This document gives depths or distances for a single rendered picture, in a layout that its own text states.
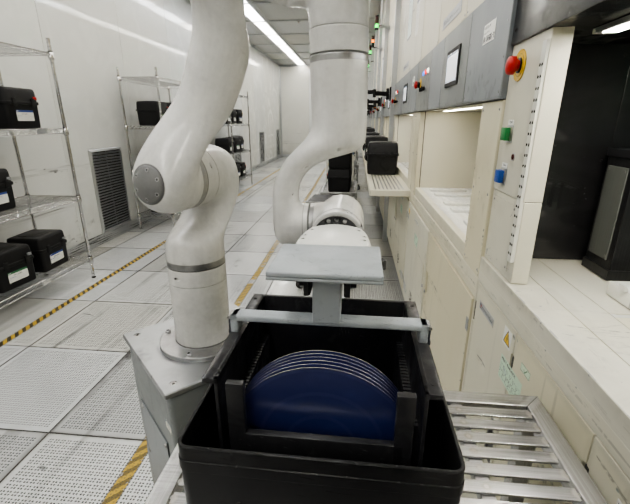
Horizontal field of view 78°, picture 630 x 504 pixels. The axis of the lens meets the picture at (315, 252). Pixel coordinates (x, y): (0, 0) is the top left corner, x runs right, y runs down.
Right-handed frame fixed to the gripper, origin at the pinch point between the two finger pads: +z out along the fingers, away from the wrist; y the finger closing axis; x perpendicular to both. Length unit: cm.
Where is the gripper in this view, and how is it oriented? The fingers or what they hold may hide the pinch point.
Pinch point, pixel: (328, 278)
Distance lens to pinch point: 45.3
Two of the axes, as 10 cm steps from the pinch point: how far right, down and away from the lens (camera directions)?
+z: -1.1, 3.2, -9.4
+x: 0.0, -9.5, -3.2
